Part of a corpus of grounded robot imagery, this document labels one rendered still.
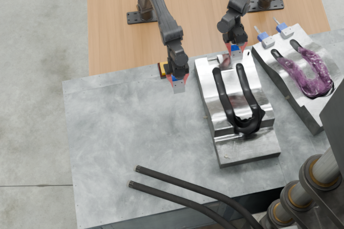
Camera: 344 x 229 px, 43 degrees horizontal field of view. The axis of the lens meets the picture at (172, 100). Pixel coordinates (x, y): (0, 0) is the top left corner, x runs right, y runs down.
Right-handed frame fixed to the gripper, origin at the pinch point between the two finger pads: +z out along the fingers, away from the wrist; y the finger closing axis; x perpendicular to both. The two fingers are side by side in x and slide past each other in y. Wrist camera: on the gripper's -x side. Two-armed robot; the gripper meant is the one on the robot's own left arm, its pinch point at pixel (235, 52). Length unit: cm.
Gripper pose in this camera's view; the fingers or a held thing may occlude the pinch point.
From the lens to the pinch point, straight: 204.1
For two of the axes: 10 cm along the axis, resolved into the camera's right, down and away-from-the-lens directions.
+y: 9.8, -1.9, 0.6
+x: -1.5, -5.5, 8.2
